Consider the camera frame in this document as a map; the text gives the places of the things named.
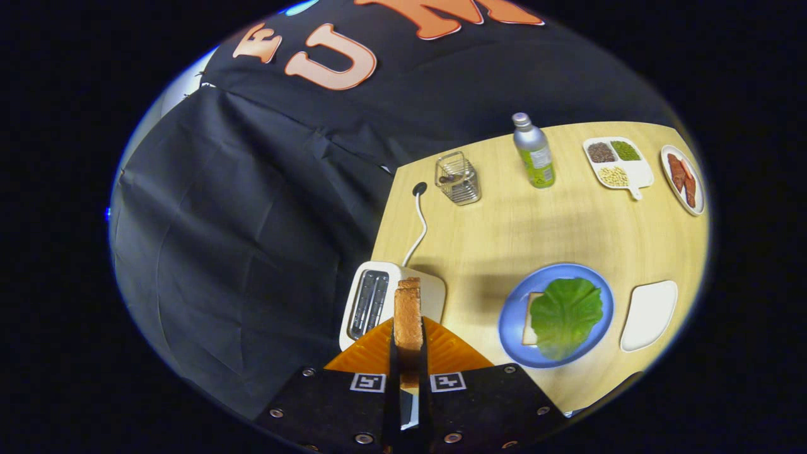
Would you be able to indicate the white bread slice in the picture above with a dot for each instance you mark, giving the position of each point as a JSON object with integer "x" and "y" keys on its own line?
{"x": 531, "y": 321}

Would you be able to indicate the white divided dish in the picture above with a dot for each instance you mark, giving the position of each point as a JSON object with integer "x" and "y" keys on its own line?
{"x": 640, "y": 171}

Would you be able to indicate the pile of soybeans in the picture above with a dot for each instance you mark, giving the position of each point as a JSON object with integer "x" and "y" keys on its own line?
{"x": 613, "y": 176}

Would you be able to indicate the toasted bread slice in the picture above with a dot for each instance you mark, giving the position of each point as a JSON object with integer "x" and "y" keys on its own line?
{"x": 408, "y": 321}

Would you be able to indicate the white oval plate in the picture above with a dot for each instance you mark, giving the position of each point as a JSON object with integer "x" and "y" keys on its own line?
{"x": 665, "y": 159}

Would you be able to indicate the brown meat slice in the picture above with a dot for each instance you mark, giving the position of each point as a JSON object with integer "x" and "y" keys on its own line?
{"x": 690, "y": 190}
{"x": 676, "y": 171}

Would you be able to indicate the green lettuce leaf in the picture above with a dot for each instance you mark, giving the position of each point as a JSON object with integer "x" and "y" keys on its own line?
{"x": 567, "y": 315}

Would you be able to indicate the white square plate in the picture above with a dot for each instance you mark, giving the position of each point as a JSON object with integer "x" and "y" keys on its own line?
{"x": 649, "y": 315}

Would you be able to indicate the white toaster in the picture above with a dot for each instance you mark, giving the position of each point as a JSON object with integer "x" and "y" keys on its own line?
{"x": 435, "y": 299}

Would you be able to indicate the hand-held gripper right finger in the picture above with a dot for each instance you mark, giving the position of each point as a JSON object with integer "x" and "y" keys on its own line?
{"x": 424, "y": 403}

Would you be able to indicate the blue plate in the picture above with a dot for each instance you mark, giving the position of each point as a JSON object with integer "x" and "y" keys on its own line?
{"x": 567, "y": 274}

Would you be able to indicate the silver bottle green label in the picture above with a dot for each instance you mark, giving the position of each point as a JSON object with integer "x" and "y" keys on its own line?
{"x": 536, "y": 157}

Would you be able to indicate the pink sausage slice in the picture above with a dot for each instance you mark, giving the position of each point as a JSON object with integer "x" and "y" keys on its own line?
{"x": 686, "y": 167}

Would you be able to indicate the pile of green beans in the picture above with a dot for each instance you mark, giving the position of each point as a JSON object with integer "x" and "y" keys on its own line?
{"x": 625, "y": 150}

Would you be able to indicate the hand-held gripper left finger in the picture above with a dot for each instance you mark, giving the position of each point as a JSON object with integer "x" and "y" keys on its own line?
{"x": 393, "y": 403}

